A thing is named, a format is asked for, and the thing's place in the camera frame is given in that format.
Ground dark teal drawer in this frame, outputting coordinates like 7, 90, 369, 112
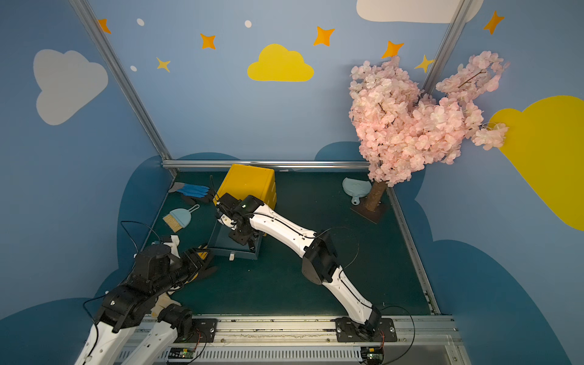
208, 221, 263, 261

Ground yellow drawer cabinet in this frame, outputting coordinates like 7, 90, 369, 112
215, 164, 277, 209

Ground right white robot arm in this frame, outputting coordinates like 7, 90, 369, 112
216, 193, 382, 339

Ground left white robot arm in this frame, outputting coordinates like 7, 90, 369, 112
76, 244, 213, 364

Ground yellow black work glove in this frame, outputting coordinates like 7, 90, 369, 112
192, 249, 218, 281

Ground small blue hand brush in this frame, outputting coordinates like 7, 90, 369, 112
163, 205, 200, 233

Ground blue black work glove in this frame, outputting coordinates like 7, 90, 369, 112
168, 182, 214, 203

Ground light blue dustpan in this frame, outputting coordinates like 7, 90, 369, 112
342, 178, 372, 206

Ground pink cherry blossom tree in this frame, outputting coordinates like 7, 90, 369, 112
349, 51, 509, 223

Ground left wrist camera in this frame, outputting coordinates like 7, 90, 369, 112
129, 235, 181, 282

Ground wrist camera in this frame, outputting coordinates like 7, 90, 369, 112
215, 193, 240, 229
129, 235, 181, 282

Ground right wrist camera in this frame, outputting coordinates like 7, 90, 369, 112
215, 193, 240, 229

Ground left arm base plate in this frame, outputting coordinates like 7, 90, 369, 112
175, 318, 218, 343

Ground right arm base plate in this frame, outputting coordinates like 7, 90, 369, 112
334, 317, 398, 343

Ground aluminium rail base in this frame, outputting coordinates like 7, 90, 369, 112
113, 316, 471, 364

